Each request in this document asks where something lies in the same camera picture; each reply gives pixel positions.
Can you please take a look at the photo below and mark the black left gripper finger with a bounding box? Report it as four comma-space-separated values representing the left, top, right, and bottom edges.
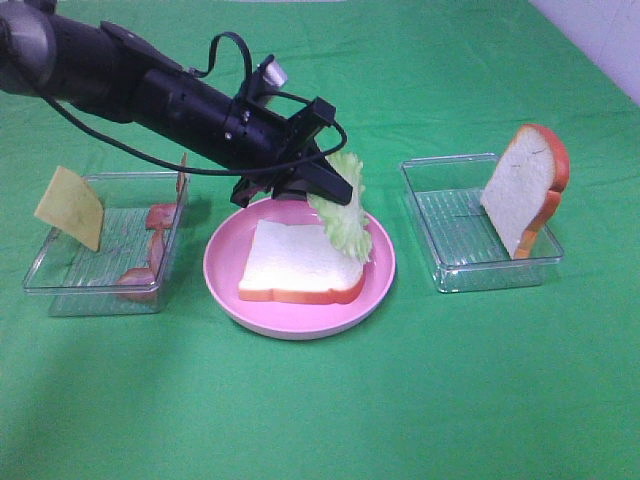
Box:
272, 182, 309, 201
297, 158, 353, 205

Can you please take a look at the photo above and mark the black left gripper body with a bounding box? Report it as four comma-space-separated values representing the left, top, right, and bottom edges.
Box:
219, 97, 335, 207

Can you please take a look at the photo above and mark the green lettuce leaf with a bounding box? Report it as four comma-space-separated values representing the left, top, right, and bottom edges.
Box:
307, 153, 373, 265

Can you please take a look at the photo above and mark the bread slice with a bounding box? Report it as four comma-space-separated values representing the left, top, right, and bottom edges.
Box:
481, 124, 570, 260
238, 220, 365, 305

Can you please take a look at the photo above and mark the bacon strip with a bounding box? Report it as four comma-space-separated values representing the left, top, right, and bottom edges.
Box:
145, 172, 186, 230
116, 229, 165, 303

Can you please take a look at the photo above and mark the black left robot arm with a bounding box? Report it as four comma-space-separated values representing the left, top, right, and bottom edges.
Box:
1, 1, 355, 207

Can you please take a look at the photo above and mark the pink round plate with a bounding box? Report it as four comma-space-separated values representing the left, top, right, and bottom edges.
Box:
203, 198, 396, 340

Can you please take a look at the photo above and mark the clear right plastic container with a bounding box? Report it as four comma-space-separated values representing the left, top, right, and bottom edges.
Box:
400, 153, 564, 293

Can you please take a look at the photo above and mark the clear plastic container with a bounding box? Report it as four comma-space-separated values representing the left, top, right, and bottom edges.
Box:
23, 171, 190, 316
400, 153, 564, 293

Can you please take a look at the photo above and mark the clear left plastic container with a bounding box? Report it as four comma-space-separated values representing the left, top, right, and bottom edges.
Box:
23, 171, 190, 316

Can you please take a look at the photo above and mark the yellow cheese slice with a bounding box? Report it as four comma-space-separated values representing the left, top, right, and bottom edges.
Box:
34, 165, 104, 252

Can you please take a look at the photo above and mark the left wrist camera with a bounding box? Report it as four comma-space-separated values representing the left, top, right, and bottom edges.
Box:
239, 54, 288, 107

